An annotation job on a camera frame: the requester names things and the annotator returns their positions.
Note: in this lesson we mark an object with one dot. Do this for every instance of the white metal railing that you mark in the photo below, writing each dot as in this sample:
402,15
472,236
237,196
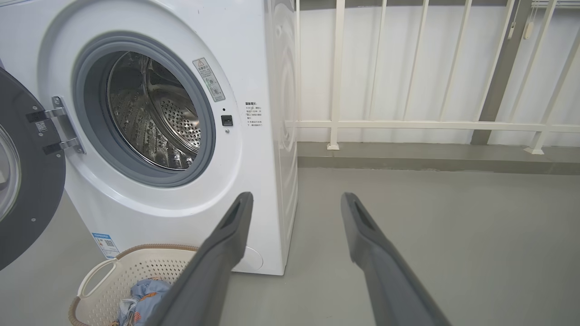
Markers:
336,90

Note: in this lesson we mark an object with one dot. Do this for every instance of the metal door hinge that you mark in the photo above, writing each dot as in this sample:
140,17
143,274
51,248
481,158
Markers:
63,127

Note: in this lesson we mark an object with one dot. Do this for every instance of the blue energy label sticker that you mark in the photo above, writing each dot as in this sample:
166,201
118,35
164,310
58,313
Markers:
105,245

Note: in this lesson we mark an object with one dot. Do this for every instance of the cream perforated laundry basket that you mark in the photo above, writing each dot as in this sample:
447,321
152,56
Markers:
136,265

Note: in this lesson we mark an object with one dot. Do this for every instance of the blue cartoon print clothing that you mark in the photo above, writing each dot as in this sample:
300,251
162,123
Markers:
145,299

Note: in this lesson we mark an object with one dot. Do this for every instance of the white front-load washing machine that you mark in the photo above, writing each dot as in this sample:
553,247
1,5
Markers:
158,208

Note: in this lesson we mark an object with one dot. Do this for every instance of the dark round washer door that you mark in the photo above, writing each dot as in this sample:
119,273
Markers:
41,181

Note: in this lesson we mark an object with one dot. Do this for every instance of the round white filter cover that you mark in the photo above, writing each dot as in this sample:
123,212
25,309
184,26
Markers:
253,260

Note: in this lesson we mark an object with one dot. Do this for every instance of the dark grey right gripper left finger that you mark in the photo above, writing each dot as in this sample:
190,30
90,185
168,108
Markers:
208,276

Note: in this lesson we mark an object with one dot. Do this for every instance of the grey warning sticker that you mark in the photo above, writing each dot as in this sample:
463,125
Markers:
209,79

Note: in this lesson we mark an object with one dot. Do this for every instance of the stainless steel washing machine drum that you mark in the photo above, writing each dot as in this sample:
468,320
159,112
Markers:
154,117

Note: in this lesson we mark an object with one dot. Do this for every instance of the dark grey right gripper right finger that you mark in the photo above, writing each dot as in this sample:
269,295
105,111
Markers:
385,280

